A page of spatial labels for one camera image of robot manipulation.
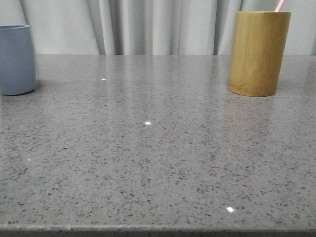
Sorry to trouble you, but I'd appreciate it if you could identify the blue plastic cup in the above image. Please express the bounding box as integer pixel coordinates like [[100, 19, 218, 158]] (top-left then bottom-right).
[[0, 25, 36, 95]]

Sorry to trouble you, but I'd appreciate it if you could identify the pink chopstick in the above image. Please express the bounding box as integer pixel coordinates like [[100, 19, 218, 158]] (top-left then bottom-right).
[[275, 0, 286, 12]]

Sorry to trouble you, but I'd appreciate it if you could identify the bamboo wooden cup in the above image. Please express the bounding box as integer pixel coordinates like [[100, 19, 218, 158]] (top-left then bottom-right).
[[228, 11, 291, 97]]

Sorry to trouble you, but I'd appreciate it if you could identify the grey curtain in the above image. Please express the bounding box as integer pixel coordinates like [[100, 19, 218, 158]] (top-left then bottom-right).
[[0, 0, 316, 56]]

